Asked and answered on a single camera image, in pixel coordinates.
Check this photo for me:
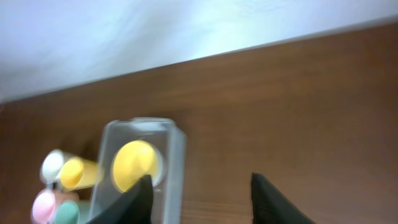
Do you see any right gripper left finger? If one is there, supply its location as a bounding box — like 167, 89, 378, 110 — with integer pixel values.
88, 175, 154, 224

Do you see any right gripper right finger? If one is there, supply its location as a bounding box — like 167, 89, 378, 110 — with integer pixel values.
251, 172, 315, 224

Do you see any clear plastic container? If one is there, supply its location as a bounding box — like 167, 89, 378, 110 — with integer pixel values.
89, 118, 185, 224

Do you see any pink plastic cup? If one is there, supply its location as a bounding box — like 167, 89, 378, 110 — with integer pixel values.
31, 189, 78, 224

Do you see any yellow plastic bowl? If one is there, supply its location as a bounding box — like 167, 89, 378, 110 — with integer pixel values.
112, 140, 162, 192

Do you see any green plastic cup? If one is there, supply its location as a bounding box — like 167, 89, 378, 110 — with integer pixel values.
55, 200, 90, 224

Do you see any white plastic cup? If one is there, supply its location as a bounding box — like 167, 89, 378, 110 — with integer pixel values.
40, 149, 73, 184

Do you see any yellow plastic cup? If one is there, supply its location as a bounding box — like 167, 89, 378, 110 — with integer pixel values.
60, 157, 103, 191

